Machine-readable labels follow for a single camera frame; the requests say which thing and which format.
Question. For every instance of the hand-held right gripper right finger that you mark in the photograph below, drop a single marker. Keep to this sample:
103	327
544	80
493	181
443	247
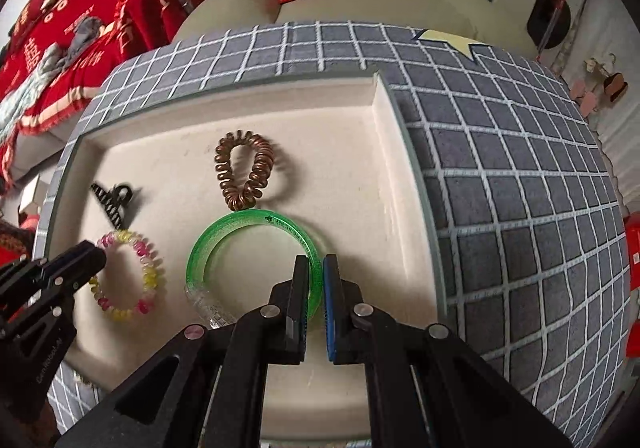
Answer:
329	318

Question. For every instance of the round dark red object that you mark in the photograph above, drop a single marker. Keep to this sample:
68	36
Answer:
547	23

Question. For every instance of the green translucent bangle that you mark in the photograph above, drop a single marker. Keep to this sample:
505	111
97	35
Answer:
235	223

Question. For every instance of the grey checked blanket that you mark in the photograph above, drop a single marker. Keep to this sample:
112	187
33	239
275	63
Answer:
500	188

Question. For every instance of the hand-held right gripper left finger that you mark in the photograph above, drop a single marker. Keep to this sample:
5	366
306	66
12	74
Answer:
302	313

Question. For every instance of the brown hanging item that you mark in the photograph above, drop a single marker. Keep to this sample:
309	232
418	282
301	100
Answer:
614	86

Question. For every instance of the grey crumpled cloth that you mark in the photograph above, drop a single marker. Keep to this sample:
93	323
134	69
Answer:
40	73

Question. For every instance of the black hair claw clip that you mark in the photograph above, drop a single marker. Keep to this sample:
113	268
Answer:
112	200

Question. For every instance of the grey beige tray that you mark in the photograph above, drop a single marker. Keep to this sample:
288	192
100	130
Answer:
300	138

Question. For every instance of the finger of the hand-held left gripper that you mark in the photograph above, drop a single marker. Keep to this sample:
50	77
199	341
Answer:
82	260
45	313

